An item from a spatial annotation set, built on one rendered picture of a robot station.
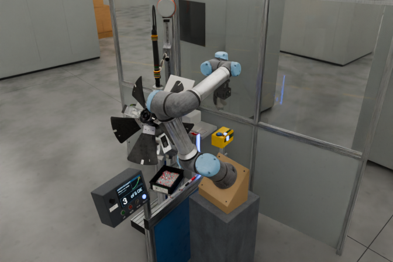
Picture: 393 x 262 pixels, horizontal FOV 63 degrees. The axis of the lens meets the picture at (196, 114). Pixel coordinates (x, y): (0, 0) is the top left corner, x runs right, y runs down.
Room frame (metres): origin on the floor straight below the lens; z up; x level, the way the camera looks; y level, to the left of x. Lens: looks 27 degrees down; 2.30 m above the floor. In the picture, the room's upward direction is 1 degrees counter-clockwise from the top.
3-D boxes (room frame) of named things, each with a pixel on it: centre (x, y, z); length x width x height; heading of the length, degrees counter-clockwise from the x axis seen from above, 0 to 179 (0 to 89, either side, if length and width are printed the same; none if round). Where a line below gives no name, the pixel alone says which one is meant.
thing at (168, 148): (2.10, 0.21, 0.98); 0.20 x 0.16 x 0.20; 143
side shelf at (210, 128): (2.62, 0.03, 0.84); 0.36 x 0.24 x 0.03; 53
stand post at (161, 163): (2.27, 0.31, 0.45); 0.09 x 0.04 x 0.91; 53
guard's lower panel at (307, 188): (2.68, -0.17, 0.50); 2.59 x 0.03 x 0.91; 53
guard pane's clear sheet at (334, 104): (2.68, -0.17, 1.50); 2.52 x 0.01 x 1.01; 53
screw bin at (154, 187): (1.85, 0.21, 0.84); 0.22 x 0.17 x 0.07; 157
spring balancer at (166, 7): (2.83, 0.24, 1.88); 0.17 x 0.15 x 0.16; 53
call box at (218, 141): (2.13, -0.20, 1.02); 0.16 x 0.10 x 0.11; 143
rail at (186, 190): (1.81, 0.04, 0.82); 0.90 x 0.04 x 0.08; 143
